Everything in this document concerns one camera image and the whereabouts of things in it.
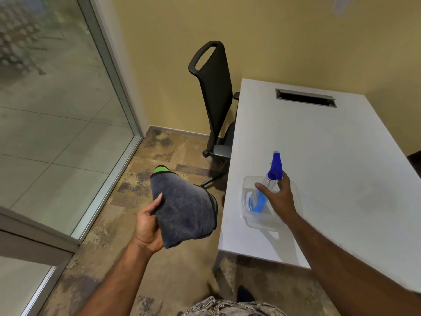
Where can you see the person's left hand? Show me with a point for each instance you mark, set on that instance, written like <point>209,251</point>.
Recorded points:
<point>147,228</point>

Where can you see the person's right hand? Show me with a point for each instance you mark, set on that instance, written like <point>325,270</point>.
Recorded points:
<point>281,200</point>

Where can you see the person's left thumb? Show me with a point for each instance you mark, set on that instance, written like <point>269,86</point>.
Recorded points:
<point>154,202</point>

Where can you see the person's right thumb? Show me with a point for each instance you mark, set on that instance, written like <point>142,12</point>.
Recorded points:
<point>264,188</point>

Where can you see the blue spray bottle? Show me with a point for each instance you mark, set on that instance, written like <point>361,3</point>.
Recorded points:
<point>267,187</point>

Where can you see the grey microfibre cloth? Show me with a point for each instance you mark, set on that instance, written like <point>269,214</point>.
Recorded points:
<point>186,210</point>

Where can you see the person's left forearm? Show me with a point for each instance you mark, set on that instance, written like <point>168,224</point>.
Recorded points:
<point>113,280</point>

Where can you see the person's right forearm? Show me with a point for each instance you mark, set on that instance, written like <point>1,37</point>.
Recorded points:
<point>345,263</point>

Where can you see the clear plastic container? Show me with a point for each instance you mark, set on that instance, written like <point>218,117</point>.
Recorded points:
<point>263,207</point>

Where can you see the white desk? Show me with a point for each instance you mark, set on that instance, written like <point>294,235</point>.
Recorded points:
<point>329,180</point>

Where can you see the black office chair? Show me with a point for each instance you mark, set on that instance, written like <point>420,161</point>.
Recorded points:
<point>215,111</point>

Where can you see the person's patterned clothing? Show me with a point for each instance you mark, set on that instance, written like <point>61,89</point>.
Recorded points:
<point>230,307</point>

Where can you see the glass door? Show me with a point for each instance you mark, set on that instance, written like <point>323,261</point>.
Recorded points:
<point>56,111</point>

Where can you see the dark chair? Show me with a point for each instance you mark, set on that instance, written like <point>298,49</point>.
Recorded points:
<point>415,162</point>

